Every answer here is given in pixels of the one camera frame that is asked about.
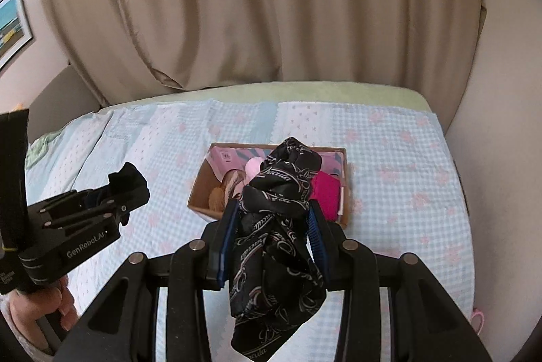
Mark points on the dusty pink sock pair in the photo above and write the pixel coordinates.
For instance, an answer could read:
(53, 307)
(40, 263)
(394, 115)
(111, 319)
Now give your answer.
(239, 184)

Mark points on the magenta cloth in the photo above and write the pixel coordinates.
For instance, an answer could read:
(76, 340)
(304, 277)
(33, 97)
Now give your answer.
(326, 192)

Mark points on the light green crumpled cloth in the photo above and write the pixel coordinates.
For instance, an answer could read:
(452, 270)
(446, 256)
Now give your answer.
(38, 152)

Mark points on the grey upholstered headboard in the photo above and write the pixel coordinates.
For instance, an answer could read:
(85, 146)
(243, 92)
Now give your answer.
(63, 91)

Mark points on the framed wall picture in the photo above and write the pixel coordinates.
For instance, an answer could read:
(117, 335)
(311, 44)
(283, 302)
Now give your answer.
(12, 27)

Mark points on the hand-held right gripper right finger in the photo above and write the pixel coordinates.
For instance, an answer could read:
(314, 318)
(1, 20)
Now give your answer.
(319, 247)

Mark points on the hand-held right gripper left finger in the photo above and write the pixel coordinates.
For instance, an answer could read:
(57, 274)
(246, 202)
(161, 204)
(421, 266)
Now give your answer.
(224, 247)

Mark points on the person's left hand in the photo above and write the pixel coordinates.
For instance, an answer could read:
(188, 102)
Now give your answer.
(29, 311)

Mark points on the light pink sock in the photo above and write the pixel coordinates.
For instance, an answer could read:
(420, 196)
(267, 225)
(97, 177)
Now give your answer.
(254, 167)

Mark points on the light green bed sheet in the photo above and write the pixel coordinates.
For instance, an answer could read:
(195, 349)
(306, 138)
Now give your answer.
(296, 93)

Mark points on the light blue checkered blanket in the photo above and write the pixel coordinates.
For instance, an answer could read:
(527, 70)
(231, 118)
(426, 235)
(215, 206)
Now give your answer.
(402, 175)

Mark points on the brown plush toy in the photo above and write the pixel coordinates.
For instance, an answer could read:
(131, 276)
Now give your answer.
(220, 196)

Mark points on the black patterned scarf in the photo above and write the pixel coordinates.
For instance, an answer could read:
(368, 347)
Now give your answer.
(275, 218)

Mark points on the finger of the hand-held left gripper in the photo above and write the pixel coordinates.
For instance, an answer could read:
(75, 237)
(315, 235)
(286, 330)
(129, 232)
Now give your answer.
(94, 199)
(129, 186)

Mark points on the pink printed cardboard box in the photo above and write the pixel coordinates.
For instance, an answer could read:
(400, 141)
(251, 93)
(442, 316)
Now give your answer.
(203, 192)

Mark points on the small orange object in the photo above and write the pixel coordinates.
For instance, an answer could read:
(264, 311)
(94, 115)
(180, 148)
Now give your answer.
(17, 106)

